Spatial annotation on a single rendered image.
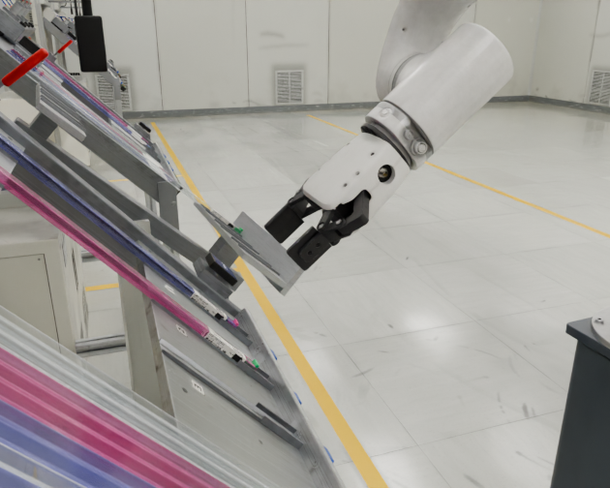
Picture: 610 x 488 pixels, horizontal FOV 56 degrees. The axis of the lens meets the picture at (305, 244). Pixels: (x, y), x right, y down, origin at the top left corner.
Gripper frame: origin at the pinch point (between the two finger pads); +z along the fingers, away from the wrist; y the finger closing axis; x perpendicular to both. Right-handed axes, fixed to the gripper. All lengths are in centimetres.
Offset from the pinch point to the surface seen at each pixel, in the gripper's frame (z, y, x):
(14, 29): 14, 127, 45
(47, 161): 14.7, 18.9, 22.3
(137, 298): 26.9, 40.6, -6.3
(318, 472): 13.5, -16.1, -12.5
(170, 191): 14, 92, -9
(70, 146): 78, 452, -12
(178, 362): 14.7, -11.9, 4.6
